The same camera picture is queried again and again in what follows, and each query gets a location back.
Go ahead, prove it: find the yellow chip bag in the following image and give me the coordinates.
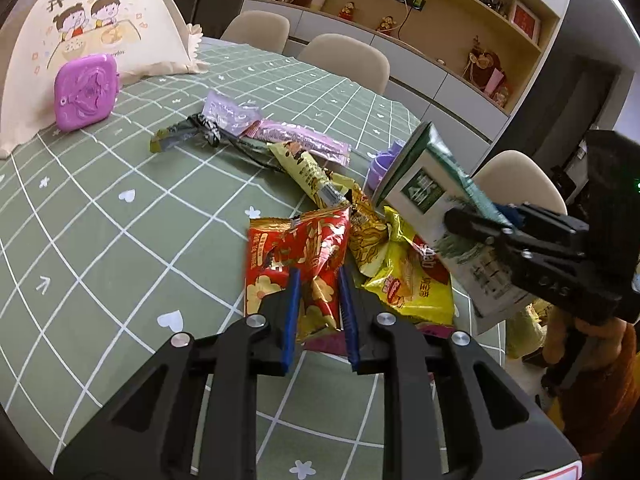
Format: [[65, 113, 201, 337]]
[[362, 206, 456, 326]]

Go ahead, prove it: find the green and white packet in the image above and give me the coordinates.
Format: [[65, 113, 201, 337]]
[[371, 121, 531, 318]]

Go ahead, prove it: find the pink long wrapper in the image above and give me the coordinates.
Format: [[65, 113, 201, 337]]
[[240, 119, 352, 167]]

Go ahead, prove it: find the charger cable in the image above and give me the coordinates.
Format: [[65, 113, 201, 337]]
[[397, 0, 413, 41]]

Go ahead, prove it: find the beige dining chair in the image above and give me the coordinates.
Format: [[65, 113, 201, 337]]
[[472, 150, 568, 221], [297, 33, 391, 96], [220, 10, 292, 56]]

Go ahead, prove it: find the wooden shelf unit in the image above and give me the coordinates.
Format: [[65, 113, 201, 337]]
[[247, 0, 561, 116]]

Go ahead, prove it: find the green checked tablecloth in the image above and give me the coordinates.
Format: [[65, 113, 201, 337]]
[[0, 35, 506, 480]]

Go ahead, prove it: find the yellow noodle snack bag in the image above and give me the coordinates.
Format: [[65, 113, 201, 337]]
[[267, 141, 393, 278]]

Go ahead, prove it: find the dark green wrapper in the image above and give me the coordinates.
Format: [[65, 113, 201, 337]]
[[149, 122, 206, 155]]

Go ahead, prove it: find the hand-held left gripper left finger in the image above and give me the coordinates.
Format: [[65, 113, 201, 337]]
[[54, 267, 303, 480]]

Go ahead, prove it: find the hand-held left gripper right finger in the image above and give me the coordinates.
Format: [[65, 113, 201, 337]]
[[337, 262, 581, 480]]

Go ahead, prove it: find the light purple wrapper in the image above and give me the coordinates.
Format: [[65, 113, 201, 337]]
[[202, 89, 263, 136]]

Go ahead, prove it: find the white printed food cover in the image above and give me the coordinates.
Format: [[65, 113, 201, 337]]
[[0, 0, 211, 158]]

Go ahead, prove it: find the purple square box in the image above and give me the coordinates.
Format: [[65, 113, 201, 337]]
[[53, 53, 121, 132]]

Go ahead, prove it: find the pink wrapped bouquet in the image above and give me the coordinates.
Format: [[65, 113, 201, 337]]
[[462, 35, 511, 106]]

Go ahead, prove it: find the person's right forearm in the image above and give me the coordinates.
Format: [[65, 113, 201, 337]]
[[550, 320, 640, 443]]

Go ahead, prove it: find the purple plastic toy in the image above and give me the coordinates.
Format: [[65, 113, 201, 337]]
[[366, 139, 407, 193]]

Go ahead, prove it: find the magenta wrapper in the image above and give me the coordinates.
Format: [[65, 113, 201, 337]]
[[302, 324, 457, 361]]

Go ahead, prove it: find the black striped wrapper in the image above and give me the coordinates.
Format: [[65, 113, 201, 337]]
[[187, 112, 286, 173]]

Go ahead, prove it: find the person's right hand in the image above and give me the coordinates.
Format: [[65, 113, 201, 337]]
[[542, 305, 582, 362]]

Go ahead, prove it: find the grey lower cabinet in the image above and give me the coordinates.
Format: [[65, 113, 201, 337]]
[[240, 0, 511, 161]]

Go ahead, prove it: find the red snack bag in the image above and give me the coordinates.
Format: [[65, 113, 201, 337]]
[[245, 206, 352, 343]]

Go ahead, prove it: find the red framed picture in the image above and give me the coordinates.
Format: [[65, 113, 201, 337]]
[[509, 0, 543, 43]]

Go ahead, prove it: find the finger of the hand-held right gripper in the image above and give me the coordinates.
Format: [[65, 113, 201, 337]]
[[444, 207, 583, 273], [495, 201, 591, 241]]

